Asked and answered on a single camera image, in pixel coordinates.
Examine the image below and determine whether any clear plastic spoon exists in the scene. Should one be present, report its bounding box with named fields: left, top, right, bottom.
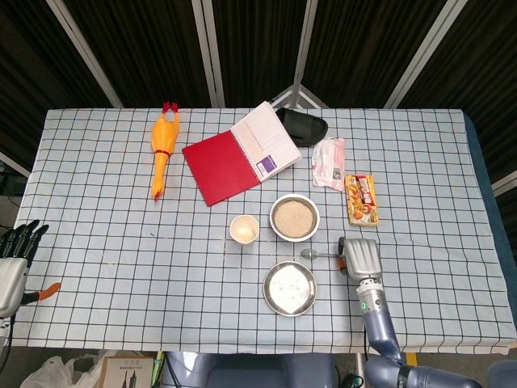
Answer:
left=301, top=248, right=344, bottom=259

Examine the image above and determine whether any blue checkered tablecloth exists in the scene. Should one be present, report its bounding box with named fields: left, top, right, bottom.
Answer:
left=10, top=107, right=511, bottom=352

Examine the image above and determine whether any white pink plastic packet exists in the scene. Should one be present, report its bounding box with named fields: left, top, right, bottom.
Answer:
left=311, top=137, right=347, bottom=191

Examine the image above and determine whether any yellow rubber chicken toy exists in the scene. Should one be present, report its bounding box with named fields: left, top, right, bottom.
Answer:
left=150, top=101, right=181, bottom=202

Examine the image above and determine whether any red spiral notebook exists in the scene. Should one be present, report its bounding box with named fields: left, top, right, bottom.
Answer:
left=181, top=100, right=303, bottom=208

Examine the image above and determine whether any white partition base foot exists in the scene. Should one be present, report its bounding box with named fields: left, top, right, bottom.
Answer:
left=270, top=83, right=330, bottom=109

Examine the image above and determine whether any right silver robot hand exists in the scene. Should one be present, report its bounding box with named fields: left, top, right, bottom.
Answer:
left=337, top=237, right=384, bottom=284

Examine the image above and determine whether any steel bowl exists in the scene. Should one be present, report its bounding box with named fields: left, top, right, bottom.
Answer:
left=269, top=193, right=321, bottom=243

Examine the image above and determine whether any steel plate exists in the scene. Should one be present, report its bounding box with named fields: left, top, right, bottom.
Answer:
left=263, top=260, right=318, bottom=318

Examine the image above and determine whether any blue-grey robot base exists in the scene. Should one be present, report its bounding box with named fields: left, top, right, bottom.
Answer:
left=165, top=350, right=336, bottom=388

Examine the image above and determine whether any black slipper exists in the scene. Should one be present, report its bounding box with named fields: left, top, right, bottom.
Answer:
left=274, top=107, right=329, bottom=148

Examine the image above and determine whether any white partition frame post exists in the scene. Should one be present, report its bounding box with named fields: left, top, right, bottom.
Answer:
left=46, top=0, right=124, bottom=109
left=292, top=0, right=320, bottom=88
left=191, top=0, right=226, bottom=108
left=383, top=0, right=461, bottom=109

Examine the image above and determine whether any brown cardboard box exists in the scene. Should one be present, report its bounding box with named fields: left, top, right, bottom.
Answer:
left=98, top=355, right=157, bottom=388

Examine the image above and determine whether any white plastic bag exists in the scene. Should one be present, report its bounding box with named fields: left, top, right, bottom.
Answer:
left=19, top=351, right=118, bottom=388

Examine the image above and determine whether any white paper cup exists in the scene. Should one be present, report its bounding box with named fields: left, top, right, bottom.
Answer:
left=229, top=214, right=260, bottom=246

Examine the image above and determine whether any yellow curry box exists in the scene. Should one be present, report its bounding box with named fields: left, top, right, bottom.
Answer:
left=344, top=173, right=381, bottom=227

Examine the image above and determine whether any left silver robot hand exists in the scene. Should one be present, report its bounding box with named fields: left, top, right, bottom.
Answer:
left=0, top=219, right=61, bottom=318

